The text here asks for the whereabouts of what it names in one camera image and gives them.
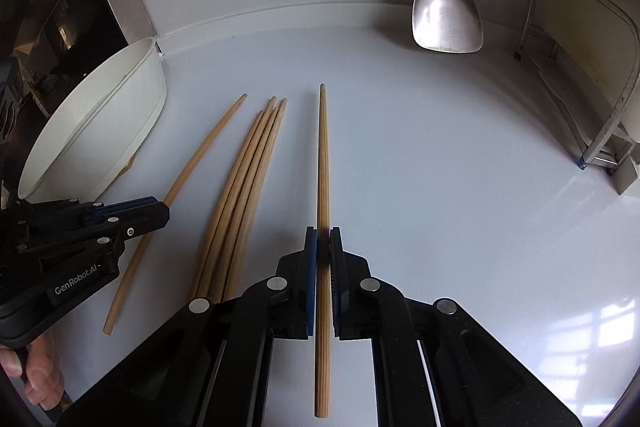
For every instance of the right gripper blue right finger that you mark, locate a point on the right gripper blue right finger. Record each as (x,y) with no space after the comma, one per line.
(343,276)

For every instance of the wooden chopstick six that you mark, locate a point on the wooden chopstick six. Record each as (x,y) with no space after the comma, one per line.
(322,362)

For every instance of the round white basin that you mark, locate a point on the round white basin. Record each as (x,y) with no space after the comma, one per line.
(98,128)

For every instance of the wooden chopstick nine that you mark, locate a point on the wooden chopstick nine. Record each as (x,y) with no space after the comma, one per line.
(227,239)

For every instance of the wooden chopstick four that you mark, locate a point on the wooden chopstick four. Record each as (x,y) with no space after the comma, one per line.
(127,167)

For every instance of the wooden chopstick eight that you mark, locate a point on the wooden chopstick eight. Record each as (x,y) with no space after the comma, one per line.
(224,209)

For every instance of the wooden chopstick five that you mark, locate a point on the wooden chopstick five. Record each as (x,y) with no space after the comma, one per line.
(128,277)

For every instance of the wooden chopstick ten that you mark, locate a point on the wooden chopstick ten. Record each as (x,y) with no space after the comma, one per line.
(240,246)

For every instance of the steel spatula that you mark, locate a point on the steel spatula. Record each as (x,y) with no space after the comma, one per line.
(447,26)

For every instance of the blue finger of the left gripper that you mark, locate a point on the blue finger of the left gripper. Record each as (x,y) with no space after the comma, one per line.
(130,228)
(147,207)

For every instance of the person's left hand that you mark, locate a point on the person's left hand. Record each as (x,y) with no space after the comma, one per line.
(45,381)

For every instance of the steel wire rack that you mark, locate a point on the steel wire rack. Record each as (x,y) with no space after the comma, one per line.
(586,55)

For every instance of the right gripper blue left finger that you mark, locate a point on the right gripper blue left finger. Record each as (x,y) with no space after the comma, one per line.
(305,285)

